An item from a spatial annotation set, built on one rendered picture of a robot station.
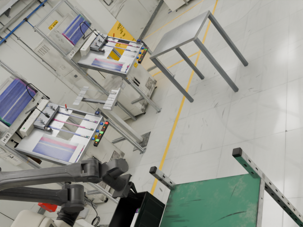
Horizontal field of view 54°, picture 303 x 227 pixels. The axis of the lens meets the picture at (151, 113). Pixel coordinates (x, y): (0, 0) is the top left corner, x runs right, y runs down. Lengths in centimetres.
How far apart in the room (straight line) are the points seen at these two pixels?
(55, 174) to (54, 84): 455
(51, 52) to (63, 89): 152
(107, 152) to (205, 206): 265
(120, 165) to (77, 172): 16
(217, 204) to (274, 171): 128
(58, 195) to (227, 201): 69
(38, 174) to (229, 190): 71
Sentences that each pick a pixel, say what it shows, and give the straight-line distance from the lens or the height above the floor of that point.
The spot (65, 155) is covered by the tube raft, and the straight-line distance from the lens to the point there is 321.
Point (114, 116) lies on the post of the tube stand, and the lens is 369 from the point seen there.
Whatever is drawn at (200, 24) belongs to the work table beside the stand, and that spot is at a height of 80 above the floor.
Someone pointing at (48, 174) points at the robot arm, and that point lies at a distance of 115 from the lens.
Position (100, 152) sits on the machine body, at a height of 39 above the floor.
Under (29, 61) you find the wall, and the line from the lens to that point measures 560.
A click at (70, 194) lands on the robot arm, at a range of 137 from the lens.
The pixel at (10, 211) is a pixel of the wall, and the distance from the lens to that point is 491.
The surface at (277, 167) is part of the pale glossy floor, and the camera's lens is 244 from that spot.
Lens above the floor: 180
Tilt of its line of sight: 25 degrees down
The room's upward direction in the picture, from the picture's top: 46 degrees counter-clockwise
